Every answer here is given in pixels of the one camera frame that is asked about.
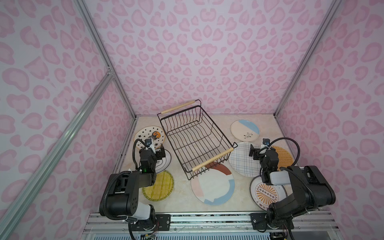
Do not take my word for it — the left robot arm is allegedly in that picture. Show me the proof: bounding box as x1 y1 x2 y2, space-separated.
99 147 166 228

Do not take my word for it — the star patterned plate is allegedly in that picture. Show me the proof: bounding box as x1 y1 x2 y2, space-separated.
134 126 166 149

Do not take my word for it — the cream blue plate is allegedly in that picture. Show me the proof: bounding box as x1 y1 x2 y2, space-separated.
230 120 260 142

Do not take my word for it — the orange sunburst plate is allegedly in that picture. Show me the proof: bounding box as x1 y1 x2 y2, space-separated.
250 177 288 211

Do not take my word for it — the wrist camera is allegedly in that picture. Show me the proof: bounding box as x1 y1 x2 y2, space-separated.
261 138 271 149
144 138 156 154

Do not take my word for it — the aluminium frame strut left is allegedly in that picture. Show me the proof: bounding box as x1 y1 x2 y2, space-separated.
1 1 135 240

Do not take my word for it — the white plaid plate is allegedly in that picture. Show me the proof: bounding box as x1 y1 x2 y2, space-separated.
229 142 261 178

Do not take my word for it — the white green-rimmed plate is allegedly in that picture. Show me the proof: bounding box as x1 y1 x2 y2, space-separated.
156 150 172 174

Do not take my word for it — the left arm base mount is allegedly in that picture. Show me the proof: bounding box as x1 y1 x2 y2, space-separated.
129 214 171 232

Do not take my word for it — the orange woven plate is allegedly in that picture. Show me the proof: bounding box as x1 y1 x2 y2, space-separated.
273 146 295 171

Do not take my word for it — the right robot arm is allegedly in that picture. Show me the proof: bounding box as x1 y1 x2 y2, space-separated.
249 146 336 232

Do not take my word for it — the aluminium frame strut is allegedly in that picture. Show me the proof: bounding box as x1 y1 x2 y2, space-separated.
1 1 135 240
274 0 343 118

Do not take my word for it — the aluminium frame strut right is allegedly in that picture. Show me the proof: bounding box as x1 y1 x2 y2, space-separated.
274 0 343 118

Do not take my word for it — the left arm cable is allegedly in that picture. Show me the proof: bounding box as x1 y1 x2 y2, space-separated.
132 138 150 171

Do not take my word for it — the black wire dish rack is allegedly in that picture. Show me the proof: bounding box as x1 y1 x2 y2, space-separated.
157 100 238 180

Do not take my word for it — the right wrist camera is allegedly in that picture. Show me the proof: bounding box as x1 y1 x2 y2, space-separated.
261 138 271 149

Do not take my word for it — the yellow striped plate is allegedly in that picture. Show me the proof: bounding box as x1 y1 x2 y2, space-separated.
143 171 175 202

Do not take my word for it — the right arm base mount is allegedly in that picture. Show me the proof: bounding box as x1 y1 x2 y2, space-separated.
250 213 295 233

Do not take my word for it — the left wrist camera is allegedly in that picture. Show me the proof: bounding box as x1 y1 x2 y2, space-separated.
144 138 156 154

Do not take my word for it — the large pink blue plate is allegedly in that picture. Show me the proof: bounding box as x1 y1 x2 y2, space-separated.
191 164 235 206

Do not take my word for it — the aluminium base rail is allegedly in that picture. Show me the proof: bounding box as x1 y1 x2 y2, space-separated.
81 211 343 240

